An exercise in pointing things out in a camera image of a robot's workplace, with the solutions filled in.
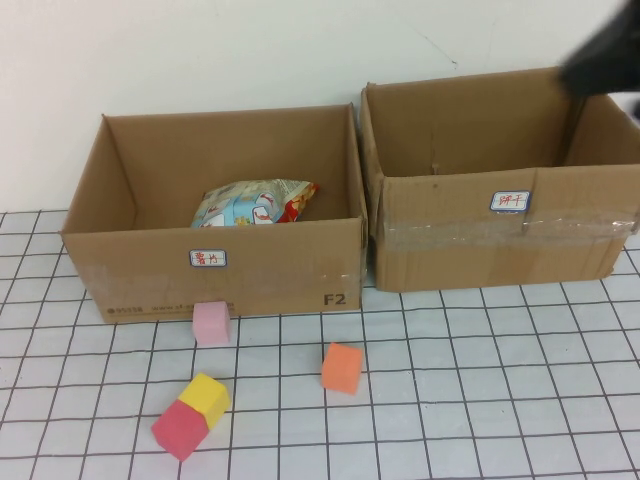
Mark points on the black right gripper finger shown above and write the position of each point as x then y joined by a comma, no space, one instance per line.
615,35
610,77

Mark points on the red blue shrimp chips bag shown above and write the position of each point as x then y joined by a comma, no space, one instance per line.
235,205

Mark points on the white sticker label red writing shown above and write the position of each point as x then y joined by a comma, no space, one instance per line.
208,258
511,202

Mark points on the cardboard box with clear tape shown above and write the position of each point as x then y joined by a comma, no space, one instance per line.
450,250

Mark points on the cardboard box with F2 print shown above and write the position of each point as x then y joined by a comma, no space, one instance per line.
280,270

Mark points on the orange foam cube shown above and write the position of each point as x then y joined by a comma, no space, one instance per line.
342,370

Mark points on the light pink foam cube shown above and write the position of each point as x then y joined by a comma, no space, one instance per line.
212,322

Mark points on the white black grid table mat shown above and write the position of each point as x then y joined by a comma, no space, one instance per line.
300,440

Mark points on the yellow foam cube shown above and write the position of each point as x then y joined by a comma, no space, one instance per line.
207,395

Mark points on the magenta foam cube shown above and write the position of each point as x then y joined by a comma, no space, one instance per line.
177,431

